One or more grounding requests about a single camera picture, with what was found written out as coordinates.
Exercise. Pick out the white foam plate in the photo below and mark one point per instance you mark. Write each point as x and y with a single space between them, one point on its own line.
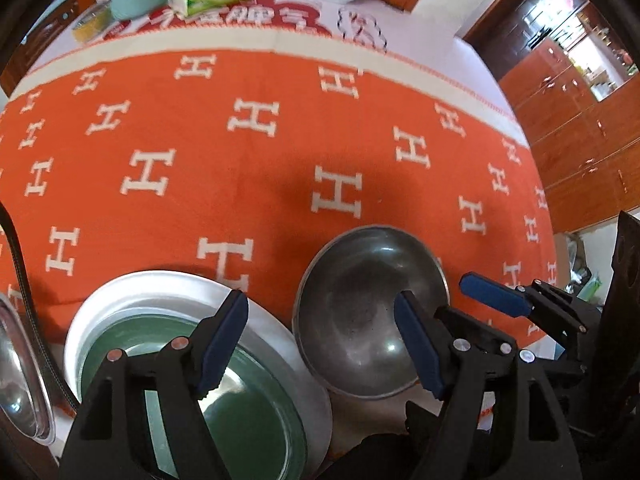
192 298

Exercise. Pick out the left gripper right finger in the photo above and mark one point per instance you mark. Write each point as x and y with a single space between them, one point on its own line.
500 418

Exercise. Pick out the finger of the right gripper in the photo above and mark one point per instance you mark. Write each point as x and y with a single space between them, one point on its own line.
547 307

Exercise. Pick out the small steel bowl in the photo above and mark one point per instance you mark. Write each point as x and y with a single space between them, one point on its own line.
343 320

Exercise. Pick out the orange H-pattern blanket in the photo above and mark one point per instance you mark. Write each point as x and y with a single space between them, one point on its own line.
238 152

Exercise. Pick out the green plate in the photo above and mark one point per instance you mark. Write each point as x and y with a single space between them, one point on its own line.
253 422

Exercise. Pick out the wooden cabinet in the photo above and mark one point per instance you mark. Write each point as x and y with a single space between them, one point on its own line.
586 151

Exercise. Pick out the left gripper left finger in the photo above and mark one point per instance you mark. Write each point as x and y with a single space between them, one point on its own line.
110 436

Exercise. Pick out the large steel bowl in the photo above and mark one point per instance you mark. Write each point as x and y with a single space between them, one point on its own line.
24 397

